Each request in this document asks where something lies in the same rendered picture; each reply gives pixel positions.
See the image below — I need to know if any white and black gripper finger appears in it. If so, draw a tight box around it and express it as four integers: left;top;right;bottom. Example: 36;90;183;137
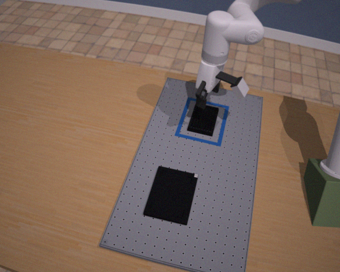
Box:
195;81;208;109
212;83;220;93

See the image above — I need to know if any black rectangular pad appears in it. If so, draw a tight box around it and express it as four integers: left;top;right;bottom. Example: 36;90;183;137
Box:
143;166;198;225

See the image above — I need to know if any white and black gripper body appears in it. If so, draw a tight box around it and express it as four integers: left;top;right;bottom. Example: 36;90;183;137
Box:
195;57;227;93

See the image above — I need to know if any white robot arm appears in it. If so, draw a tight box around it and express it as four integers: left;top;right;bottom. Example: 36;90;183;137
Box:
202;0;340;179

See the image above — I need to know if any blue tape outline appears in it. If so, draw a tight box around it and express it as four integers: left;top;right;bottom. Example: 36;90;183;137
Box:
175;97;229;146

